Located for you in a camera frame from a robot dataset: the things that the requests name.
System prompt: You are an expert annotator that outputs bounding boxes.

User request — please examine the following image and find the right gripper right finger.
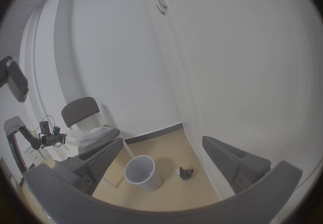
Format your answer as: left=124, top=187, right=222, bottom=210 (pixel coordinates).
left=202, top=135, right=272, bottom=194

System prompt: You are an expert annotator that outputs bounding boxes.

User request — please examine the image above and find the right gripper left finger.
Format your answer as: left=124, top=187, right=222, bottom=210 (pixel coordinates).
left=54, top=138, right=124, bottom=195

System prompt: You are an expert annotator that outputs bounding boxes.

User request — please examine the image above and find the clear plastic bag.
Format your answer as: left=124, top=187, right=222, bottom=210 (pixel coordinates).
left=66, top=126, right=114, bottom=147

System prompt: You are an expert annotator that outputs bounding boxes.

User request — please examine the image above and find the black plastic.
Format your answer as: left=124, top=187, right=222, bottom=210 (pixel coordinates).
left=179, top=167, right=194, bottom=181

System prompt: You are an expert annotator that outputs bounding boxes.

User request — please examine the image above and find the white trash bin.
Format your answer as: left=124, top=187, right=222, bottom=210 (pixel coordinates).
left=124, top=155, right=162, bottom=192

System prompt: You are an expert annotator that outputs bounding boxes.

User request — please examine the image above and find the white chest of drawers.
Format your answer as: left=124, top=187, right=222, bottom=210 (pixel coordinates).
left=25, top=146, right=49, bottom=167

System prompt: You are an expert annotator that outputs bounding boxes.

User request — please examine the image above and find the grey and white chair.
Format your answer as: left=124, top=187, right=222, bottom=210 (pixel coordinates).
left=61, top=97, right=136, bottom=190

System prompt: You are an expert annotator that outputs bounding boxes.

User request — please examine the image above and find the white wardrobe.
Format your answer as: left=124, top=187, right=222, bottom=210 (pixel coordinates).
left=135, top=0, right=323, bottom=201

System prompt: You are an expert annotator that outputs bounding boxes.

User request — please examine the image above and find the black cable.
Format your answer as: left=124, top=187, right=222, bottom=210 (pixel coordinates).
left=42, top=115, right=56, bottom=130

